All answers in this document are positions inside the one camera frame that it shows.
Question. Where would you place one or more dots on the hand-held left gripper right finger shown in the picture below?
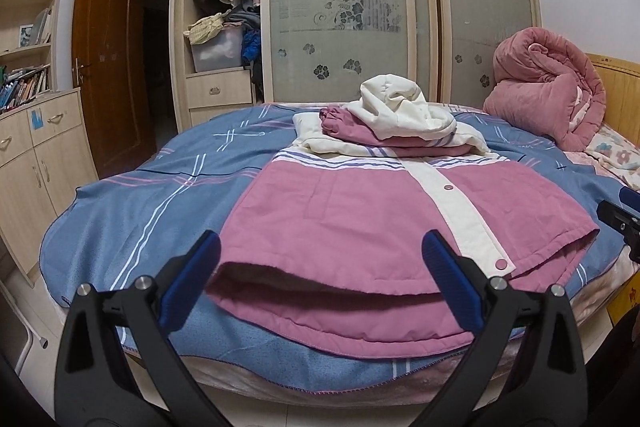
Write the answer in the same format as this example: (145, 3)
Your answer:
(450, 282)

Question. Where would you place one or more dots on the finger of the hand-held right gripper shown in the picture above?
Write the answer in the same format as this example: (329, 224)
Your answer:
(622, 219)

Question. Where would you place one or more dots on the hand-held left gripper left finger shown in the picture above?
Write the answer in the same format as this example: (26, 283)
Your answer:
(192, 277)

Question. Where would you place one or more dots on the pink and white jacket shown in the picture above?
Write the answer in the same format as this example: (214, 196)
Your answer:
(350, 217)

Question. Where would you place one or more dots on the grey clothes pile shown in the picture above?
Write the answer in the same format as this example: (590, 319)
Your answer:
(245, 18)

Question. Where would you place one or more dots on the floral pillow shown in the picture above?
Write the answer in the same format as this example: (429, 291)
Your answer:
(615, 154)

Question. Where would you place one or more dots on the blue plaid bed sheet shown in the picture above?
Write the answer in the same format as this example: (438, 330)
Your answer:
(150, 217)

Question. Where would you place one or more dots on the yellow cardboard box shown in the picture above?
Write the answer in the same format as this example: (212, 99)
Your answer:
(625, 302)

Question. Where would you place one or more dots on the wooden headboard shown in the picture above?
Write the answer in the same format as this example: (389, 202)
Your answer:
(620, 82)

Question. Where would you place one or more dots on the pink quilt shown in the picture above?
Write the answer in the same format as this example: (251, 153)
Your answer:
(540, 87)

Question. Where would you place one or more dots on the light wooden bookshelf cabinet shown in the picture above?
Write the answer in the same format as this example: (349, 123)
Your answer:
(30, 177)

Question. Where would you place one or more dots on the blue sticker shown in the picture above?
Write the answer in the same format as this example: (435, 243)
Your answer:
(37, 119)

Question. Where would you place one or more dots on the translucent plastic storage box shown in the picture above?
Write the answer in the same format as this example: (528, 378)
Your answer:
(217, 53)

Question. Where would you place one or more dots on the brown wooden door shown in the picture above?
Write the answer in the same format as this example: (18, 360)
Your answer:
(105, 67)

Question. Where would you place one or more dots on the blue garment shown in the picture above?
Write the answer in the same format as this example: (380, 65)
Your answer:
(251, 49)

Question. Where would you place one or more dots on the beige crumpled cloth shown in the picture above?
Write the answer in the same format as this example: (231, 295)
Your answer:
(205, 28)

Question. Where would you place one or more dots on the row of books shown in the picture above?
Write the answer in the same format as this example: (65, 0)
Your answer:
(22, 88)

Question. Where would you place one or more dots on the wardrobe with frosted sliding doors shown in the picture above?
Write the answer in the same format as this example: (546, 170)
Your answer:
(340, 7)

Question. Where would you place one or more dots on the small picture frame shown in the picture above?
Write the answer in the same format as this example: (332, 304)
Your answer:
(26, 36)

